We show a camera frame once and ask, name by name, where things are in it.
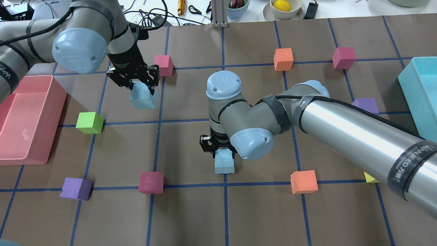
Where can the purple block right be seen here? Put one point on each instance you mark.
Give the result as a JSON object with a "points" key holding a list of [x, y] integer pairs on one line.
{"points": [[368, 104]]}

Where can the light blue block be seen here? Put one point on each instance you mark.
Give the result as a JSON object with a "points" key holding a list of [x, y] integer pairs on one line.
{"points": [[224, 162], [141, 97]]}

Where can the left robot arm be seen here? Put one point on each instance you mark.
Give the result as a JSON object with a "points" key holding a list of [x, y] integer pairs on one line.
{"points": [[79, 41]]}

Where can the purple block near left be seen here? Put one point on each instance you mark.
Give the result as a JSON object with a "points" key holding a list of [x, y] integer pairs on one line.
{"points": [[76, 189]]}

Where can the black scissors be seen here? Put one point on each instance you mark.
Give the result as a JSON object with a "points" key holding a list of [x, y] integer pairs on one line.
{"points": [[193, 10]]}

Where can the purple block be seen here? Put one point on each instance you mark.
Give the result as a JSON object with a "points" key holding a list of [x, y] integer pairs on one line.
{"points": [[368, 104], [76, 189]]}

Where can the magenta block near left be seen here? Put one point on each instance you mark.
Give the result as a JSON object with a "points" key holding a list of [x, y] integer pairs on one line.
{"points": [[151, 183]]}

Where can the orange block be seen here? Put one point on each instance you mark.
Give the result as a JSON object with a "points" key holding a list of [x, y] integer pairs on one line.
{"points": [[303, 182], [283, 59]]}

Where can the blue bowl with fruit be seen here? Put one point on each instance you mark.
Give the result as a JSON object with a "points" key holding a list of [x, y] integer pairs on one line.
{"points": [[236, 8]]}

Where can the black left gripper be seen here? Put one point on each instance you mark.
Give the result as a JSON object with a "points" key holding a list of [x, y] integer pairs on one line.
{"points": [[125, 57]]}

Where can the magenta block far right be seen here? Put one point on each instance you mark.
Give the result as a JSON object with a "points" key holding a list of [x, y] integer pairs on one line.
{"points": [[344, 57]]}

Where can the pink plastic bin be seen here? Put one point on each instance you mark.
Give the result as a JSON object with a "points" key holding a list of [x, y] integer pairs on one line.
{"points": [[29, 120]]}

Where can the pink block far left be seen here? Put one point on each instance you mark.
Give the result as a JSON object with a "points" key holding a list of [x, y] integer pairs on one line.
{"points": [[165, 65]]}

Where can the yellow block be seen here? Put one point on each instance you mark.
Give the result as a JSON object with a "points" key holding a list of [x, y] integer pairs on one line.
{"points": [[370, 179]]}

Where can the orange block near right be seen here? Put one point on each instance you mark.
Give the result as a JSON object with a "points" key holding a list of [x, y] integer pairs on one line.
{"points": [[303, 182]]}

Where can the brass cylinder tool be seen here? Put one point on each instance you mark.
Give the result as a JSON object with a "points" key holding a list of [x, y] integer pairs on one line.
{"points": [[181, 9]]}

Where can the aluminium frame post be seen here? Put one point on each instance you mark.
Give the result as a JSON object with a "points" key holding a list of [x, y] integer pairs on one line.
{"points": [[219, 14]]}

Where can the bowl with lemon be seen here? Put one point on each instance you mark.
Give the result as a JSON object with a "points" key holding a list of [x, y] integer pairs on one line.
{"points": [[283, 10]]}

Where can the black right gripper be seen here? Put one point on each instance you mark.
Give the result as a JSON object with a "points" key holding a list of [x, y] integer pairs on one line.
{"points": [[218, 140]]}

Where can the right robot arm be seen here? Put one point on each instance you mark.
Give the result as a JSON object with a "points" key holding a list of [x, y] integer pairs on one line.
{"points": [[392, 154]]}

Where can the green block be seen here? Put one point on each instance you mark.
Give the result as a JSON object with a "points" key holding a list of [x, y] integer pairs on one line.
{"points": [[89, 123]]}

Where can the cyan plastic bin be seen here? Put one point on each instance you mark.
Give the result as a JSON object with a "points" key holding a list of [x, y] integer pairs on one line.
{"points": [[419, 85]]}

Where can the orange block far right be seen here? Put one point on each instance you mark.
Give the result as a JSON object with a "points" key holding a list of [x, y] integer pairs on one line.
{"points": [[283, 59]]}

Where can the magenta block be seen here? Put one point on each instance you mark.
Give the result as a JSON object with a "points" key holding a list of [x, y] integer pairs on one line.
{"points": [[344, 57], [151, 183]]}

